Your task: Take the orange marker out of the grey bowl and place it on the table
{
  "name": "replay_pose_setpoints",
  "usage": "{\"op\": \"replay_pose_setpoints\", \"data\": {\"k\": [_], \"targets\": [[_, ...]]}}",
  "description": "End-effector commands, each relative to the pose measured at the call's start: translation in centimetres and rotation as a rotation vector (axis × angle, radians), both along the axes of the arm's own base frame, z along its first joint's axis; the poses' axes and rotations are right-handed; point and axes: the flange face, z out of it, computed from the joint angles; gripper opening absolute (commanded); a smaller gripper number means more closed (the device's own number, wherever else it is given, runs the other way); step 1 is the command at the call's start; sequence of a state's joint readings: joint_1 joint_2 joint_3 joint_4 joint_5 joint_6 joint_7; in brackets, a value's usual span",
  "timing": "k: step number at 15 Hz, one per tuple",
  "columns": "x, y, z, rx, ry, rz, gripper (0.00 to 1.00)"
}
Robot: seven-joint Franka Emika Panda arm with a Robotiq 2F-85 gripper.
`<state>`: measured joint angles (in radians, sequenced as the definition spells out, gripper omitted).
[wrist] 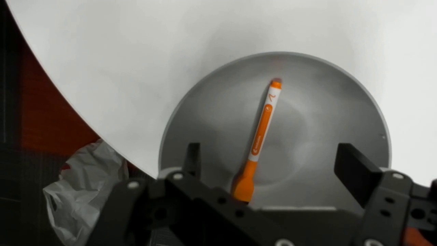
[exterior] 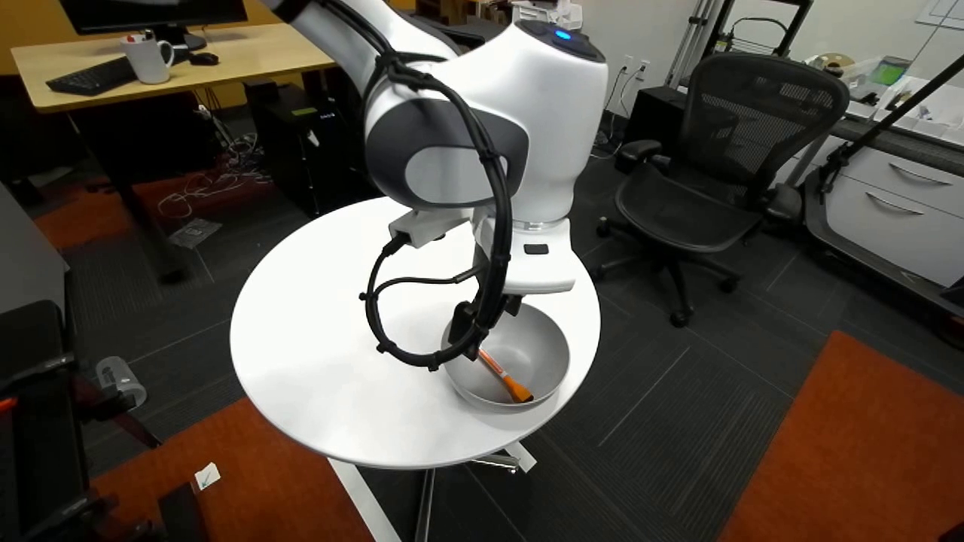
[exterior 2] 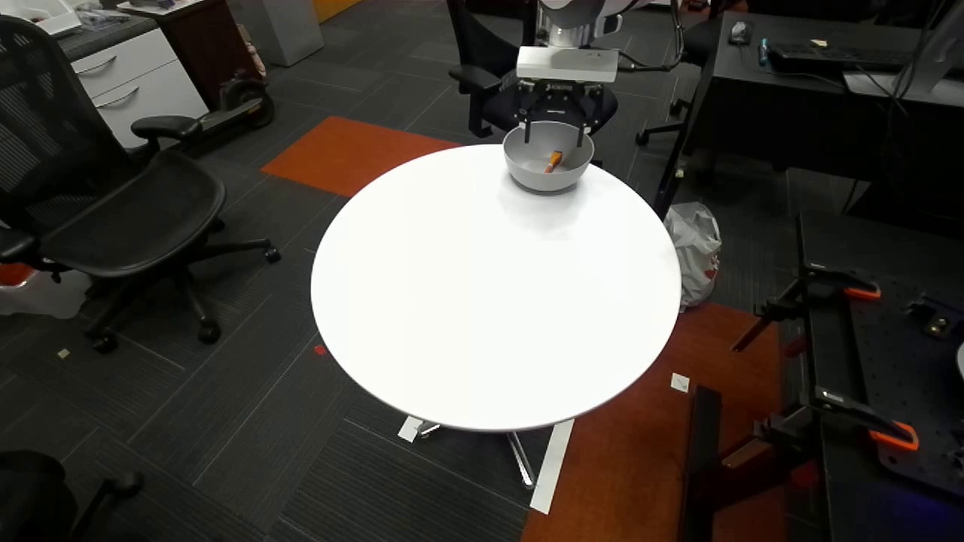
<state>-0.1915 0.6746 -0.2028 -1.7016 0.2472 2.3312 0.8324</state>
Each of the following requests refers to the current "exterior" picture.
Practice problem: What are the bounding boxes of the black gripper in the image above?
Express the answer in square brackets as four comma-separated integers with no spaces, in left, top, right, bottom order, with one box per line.
[449,297,507,354]

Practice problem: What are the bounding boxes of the orange and white marker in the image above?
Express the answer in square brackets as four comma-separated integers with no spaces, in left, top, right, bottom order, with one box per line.
[475,346,537,408]

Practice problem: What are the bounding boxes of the grey bowl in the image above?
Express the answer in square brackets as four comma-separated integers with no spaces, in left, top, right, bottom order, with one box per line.
[440,302,574,417]

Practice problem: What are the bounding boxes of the white table base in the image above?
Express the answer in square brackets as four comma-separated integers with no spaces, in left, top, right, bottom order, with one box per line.
[325,439,542,542]

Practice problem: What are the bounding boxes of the black computer tower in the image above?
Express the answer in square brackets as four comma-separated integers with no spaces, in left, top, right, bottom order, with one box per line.
[243,79,349,211]

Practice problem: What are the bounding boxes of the black floor box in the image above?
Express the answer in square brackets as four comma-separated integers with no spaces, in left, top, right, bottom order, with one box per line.
[628,86,700,157]

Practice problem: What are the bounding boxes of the small white paper tag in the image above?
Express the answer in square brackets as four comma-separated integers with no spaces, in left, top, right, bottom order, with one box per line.
[191,461,225,495]

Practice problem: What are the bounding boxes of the black mesh office chair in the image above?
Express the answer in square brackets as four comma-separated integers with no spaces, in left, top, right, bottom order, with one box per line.
[597,53,856,333]

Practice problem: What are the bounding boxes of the white printer box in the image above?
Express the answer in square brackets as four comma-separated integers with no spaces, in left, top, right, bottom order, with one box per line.
[508,0,589,31]

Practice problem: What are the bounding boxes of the grey cylinder knob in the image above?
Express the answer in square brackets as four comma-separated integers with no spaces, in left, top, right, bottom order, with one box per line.
[93,354,152,414]

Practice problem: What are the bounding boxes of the light wooden desk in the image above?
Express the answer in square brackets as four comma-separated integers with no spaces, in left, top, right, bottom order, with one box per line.
[10,17,341,285]

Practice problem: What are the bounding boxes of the black tripod stand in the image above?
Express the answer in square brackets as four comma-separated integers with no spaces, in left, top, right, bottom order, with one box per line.
[666,0,820,90]

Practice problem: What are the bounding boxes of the white mug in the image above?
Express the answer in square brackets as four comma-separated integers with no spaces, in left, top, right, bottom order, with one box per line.
[121,28,180,89]

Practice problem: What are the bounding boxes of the white drawer cabinet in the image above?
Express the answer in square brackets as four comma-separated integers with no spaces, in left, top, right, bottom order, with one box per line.
[803,101,964,326]

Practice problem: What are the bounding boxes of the black computer monitor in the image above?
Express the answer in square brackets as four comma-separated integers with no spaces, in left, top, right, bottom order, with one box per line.
[58,0,249,55]

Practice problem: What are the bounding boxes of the black keyboard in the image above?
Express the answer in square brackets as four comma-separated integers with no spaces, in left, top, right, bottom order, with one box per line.
[43,55,140,101]

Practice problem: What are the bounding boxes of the black slanted pole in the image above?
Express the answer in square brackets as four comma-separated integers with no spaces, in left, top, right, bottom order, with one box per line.
[817,55,964,199]

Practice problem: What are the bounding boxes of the green desk device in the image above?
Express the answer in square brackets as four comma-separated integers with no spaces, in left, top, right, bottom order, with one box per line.
[865,55,919,93]

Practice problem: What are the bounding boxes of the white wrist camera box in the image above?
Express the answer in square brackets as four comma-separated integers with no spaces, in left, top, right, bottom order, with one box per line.
[385,205,475,254]

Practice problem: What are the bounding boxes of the tangled floor cables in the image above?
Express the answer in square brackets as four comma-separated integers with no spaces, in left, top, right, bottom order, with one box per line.
[148,164,276,230]

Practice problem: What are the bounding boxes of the black machine frame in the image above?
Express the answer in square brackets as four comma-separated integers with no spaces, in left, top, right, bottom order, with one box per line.
[0,184,107,542]

